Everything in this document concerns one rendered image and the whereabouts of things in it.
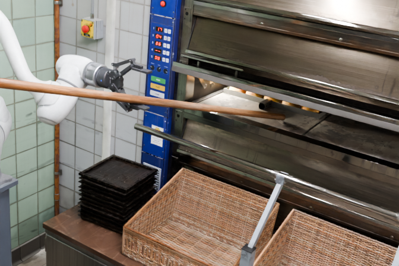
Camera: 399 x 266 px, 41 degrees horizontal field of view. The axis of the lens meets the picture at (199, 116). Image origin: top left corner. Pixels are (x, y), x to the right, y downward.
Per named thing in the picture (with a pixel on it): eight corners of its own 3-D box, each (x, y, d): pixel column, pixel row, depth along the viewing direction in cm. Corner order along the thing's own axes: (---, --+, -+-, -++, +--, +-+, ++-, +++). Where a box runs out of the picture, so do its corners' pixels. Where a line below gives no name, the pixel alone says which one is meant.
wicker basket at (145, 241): (177, 212, 283) (182, 165, 273) (274, 252, 257) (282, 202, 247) (119, 254, 243) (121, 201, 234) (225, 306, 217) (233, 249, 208)
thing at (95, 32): (89, 34, 288) (89, 16, 285) (103, 38, 283) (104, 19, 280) (79, 36, 282) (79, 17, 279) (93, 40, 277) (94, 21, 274)
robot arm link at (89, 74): (98, 82, 205) (110, 86, 202) (82, 87, 198) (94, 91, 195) (100, 59, 202) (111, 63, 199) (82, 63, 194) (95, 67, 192)
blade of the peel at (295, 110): (318, 119, 263) (319, 114, 262) (222, 92, 289) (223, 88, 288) (341, 102, 293) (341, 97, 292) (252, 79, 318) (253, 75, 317)
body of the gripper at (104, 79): (109, 64, 199) (129, 69, 194) (108, 85, 202) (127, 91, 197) (95, 67, 193) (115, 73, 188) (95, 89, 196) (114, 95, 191)
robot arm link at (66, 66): (104, 69, 206) (87, 97, 202) (75, 60, 213) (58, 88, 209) (91, 54, 197) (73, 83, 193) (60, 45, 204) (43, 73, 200)
